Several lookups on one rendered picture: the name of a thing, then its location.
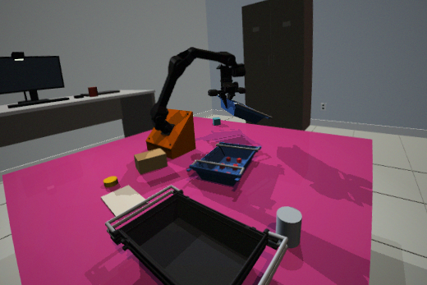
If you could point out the blue plastic tray with grey wire bars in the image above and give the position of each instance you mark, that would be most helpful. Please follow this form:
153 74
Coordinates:
242 111

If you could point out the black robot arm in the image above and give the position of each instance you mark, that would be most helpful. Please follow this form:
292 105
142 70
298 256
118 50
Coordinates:
176 67

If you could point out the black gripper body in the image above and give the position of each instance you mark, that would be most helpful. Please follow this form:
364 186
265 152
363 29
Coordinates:
241 90

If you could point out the yellow short cylinder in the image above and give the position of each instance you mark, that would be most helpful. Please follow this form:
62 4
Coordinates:
110 181

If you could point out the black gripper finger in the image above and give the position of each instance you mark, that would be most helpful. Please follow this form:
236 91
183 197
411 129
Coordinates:
224 98
230 96

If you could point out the grey cylinder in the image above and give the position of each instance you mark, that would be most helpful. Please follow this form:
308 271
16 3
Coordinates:
288 224

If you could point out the small teal cube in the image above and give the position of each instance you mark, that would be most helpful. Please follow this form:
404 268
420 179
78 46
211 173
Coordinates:
216 121

